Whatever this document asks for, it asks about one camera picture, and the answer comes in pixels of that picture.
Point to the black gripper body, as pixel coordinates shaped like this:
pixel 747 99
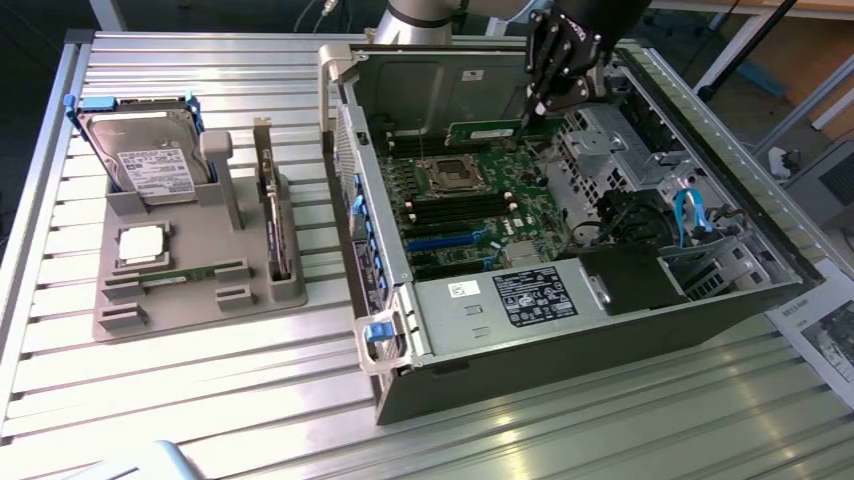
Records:
pixel 567 60

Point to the green RAM stick white label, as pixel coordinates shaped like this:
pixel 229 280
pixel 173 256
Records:
pixel 482 133

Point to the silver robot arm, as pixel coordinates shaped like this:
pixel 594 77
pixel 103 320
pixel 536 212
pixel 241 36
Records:
pixel 408 19

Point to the black RAM slot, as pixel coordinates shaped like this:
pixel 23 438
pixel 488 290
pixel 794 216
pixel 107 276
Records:
pixel 460 203
pixel 466 214
pixel 456 198
pixel 463 208

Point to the green motherboard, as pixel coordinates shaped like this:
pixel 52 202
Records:
pixel 514 175

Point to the silver metal drive cage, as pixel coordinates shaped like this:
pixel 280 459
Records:
pixel 600 160

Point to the CPU socket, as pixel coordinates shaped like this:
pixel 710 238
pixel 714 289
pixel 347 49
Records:
pixel 450 175

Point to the black stand pole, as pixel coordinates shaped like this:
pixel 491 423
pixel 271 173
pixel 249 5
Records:
pixel 747 45

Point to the silver chipset heat sink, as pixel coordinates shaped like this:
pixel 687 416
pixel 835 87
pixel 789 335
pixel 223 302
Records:
pixel 520 255

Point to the blue expansion slot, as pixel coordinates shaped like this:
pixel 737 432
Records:
pixel 446 241

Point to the black expansion slot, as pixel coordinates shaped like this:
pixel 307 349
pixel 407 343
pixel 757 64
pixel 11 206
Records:
pixel 456 271
pixel 452 259

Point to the black plastic shroud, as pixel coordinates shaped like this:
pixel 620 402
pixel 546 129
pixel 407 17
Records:
pixel 630 280

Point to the white power strip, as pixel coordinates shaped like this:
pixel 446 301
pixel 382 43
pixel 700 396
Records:
pixel 785 161

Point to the silver power supply unit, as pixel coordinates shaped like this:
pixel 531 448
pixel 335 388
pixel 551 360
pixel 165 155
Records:
pixel 480 305

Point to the silver disk bay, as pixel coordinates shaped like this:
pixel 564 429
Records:
pixel 730 267

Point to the graphics card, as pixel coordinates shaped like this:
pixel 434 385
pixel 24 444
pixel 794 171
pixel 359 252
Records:
pixel 275 220

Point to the grey box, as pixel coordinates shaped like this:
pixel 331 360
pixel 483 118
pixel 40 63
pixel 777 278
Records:
pixel 823 185

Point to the blue case latch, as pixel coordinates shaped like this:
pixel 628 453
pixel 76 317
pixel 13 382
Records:
pixel 376 333

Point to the black open PC case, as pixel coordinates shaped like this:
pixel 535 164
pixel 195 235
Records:
pixel 600 360

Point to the blue disk caddy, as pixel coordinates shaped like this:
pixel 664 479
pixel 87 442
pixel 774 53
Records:
pixel 192 107

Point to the silver hard disk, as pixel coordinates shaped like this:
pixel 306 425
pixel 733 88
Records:
pixel 143 160

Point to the printed paper sheet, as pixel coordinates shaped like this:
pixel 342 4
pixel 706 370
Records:
pixel 817 325

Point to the grey parts rack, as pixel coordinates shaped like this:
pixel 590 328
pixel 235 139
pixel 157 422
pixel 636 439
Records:
pixel 193 305

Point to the silver CPU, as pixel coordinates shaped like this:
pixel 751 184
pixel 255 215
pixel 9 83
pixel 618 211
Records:
pixel 143 246

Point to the grey blue chair back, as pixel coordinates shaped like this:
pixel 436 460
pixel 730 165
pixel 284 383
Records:
pixel 160 462

